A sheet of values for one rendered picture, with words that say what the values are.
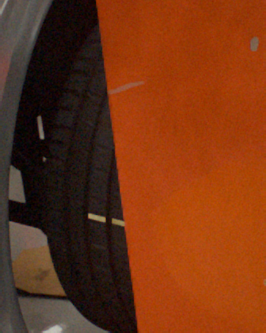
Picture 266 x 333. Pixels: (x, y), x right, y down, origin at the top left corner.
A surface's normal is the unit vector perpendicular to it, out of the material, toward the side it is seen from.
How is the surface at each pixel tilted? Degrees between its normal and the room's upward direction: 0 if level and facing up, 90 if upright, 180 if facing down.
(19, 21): 90
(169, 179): 90
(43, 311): 0
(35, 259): 12
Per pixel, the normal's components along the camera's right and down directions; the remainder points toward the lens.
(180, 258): -0.57, 0.40
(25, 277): 0.10, -0.89
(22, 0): 0.81, 0.16
